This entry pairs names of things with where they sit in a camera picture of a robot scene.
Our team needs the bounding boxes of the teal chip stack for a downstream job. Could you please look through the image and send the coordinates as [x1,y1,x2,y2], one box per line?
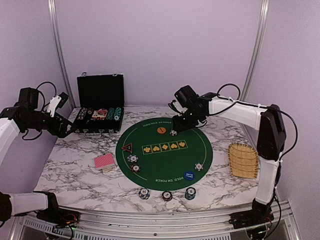
[184,187,196,201]

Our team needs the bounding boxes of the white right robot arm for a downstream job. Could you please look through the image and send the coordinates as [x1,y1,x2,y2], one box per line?
[169,92,286,224]

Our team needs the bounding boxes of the red triangle marker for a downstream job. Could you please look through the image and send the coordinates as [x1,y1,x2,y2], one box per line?
[121,142,133,154]

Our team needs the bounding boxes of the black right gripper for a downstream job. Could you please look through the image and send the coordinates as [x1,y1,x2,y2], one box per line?
[172,108,203,133]

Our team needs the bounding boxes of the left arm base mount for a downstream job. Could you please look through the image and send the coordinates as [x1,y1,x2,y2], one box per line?
[36,208,80,228]

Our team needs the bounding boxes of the white blue chips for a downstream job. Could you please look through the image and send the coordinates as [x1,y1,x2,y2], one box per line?
[126,154,139,163]

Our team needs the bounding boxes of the playing cards in case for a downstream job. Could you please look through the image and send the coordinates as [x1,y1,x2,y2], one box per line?
[91,109,108,120]

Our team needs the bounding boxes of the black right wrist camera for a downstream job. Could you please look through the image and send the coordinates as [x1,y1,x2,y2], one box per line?
[174,85,199,108]

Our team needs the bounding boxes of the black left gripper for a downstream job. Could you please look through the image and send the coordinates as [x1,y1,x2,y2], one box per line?
[23,111,77,138]

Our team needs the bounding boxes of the left aluminium frame post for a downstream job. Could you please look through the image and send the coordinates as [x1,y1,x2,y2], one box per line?
[47,0,76,109]

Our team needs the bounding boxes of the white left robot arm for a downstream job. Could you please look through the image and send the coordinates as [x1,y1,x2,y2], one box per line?
[0,105,78,223]

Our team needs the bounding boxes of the front aluminium rail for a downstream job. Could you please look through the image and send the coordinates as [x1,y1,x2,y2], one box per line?
[9,201,301,240]

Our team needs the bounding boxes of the black poker chip case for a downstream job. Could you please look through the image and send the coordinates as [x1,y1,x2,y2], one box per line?
[73,73,125,134]

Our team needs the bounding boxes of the white blue chip stack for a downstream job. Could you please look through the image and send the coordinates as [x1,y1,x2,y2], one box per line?
[138,188,150,200]

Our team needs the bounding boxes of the blue small blind button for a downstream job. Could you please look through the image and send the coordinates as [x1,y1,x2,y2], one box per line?
[183,171,195,181]

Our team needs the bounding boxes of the red striped card deck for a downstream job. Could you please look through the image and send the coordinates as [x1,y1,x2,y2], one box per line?
[93,152,116,173]

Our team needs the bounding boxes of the red black chip stack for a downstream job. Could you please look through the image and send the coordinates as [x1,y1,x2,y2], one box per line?
[161,191,173,202]

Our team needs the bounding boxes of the round green poker mat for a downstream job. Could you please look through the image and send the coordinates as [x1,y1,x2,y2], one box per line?
[115,117,214,191]

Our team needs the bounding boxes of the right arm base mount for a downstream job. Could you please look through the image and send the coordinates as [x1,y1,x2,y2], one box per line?
[228,209,275,229]

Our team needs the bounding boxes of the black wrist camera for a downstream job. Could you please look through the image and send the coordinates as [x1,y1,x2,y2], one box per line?
[174,85,199,108]
[17,87,40,111]

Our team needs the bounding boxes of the woven bamboo basket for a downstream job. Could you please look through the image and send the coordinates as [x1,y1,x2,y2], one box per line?
[227,143,259,179]

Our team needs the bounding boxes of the right aluminium frame post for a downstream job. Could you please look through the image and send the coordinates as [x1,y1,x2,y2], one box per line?
[240,0,270,102]

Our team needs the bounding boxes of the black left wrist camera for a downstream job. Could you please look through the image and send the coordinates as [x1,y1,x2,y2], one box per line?
[17,87,40,111]

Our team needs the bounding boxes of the orange dealer button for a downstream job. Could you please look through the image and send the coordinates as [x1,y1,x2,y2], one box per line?
[157,127,167,134]

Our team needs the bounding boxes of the aluminium frame post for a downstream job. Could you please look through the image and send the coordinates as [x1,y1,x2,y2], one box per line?
[240,0,270,102]
[47,0,76,109]

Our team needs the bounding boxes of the teal chips in case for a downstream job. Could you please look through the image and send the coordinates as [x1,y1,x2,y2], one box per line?
[106,107,123,122]

